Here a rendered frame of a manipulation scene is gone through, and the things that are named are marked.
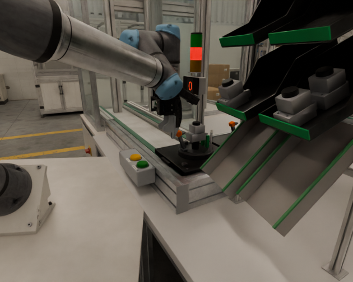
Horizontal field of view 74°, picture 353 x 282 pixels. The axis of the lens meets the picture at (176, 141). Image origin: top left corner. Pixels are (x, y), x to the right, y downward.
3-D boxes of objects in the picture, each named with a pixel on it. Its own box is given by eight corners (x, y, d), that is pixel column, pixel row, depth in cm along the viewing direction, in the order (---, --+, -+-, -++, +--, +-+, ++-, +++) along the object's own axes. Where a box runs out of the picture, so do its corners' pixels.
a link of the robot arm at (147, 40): (140, 51, 58) (173, 51, 65) (121, 21, 62) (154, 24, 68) (131, 74, 64) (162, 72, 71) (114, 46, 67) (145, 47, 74)
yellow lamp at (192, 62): (194, 72, 99) (194, 60, 98) (187, 71, 103) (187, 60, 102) (203, 71, 102) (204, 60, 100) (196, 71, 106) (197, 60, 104)
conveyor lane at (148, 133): (185, 201, 80) (185, 175, 77) (116, 134, 149) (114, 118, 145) (246, 180, 93) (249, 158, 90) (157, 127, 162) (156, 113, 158)
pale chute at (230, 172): (232, 200, 59) (222, 191, 57) (208, 175, 71) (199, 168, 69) (308, 116, 58) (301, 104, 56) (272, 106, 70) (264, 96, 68)
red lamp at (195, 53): (194, 60, 98) (194, 47, 96) (187, 59, 102) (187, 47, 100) (204, 59, 100) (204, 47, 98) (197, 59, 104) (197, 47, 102)
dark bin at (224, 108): (246, 122, 53) (236, 93, 50) (217, 110, 65) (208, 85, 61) (339, 65, 57) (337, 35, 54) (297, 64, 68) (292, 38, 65)
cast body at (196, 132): (191, 142, 86) (192, 124, 84) (185, 139, 90) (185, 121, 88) (210, 139, 90) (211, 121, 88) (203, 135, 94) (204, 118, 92)
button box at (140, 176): (137, 187, 81) (136, 171, 79) (119, 164, 98) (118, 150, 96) (156, 182, 84) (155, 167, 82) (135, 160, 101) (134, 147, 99)
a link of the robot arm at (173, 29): (147, 25, 71) (169, 27, 76) (149, 63, 75) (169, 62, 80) (163, 22, 65) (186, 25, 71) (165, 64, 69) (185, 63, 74)
